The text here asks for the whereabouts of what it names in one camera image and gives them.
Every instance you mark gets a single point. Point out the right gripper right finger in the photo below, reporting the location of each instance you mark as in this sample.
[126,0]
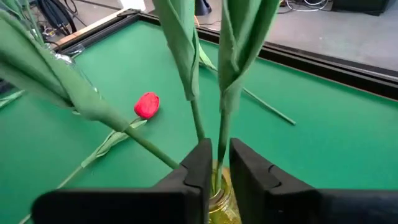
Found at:
[286,207]

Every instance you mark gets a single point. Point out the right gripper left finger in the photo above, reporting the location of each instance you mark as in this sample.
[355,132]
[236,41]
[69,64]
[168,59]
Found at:
[161,207]

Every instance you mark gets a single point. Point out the red artificial tulip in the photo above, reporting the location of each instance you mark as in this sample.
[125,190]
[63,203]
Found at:
[280,114]
[146,105]
[77,99]

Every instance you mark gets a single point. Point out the orange artificial tulip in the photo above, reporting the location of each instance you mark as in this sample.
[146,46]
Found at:
[239,46]
[180,46]

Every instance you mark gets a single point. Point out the yellow glass vase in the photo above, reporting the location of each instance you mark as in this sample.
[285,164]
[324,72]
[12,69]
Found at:
[222,205]

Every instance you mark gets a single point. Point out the clear ribbed glass vase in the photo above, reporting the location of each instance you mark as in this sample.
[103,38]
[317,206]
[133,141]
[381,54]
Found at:
[66,60]

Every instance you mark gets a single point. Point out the black stand pole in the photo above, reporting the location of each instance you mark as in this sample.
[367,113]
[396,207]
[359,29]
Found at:
[204,7]

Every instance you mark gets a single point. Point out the white column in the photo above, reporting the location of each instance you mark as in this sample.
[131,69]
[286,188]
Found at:
[132,3]

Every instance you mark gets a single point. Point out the black table frame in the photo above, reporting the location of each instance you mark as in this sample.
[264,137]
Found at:
[311,63]

